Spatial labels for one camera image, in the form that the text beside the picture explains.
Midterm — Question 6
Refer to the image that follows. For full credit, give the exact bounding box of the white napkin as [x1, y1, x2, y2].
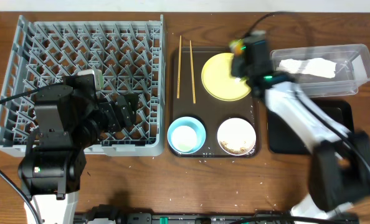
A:
[277, 58, 336, 78]

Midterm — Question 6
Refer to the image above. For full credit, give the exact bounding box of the wooden chopstick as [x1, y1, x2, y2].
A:
[176, 35, 182, 99]
[189, 40, 196, 104]

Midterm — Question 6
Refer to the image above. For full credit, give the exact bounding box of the light blue bowl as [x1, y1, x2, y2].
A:
[167, 116, 207, 155]

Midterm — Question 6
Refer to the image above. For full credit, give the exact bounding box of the white pink bowl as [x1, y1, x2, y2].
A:
[217, 118, 257, 156]

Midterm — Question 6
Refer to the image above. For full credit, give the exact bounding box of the green yellow sauce packet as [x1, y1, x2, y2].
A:
[229, 39, 245, 55]

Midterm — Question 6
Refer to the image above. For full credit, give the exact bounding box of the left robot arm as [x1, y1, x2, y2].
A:
[18, 85, 139, 223]

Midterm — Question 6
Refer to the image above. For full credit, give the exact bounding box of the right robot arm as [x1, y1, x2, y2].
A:
[229, 30, 370, 223]

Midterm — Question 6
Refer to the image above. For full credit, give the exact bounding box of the grey dishwasher rack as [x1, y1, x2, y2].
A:
[0, 17, 166, 157]

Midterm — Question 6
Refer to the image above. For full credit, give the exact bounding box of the black waste tray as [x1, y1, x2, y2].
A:
[267, 99, 354, 155]

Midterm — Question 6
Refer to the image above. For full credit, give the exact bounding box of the yellow plate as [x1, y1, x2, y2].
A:
[201, 53, 251, 101]

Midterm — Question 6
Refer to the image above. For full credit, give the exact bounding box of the dark brown serving tray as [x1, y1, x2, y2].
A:
[169, 47, 261, 158]

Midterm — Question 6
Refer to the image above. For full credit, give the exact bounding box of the clear plastic bin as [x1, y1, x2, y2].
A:
[270, 44, 370, 97]

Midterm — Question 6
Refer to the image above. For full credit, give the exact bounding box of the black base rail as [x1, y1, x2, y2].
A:
[74, 212, 360, 224]

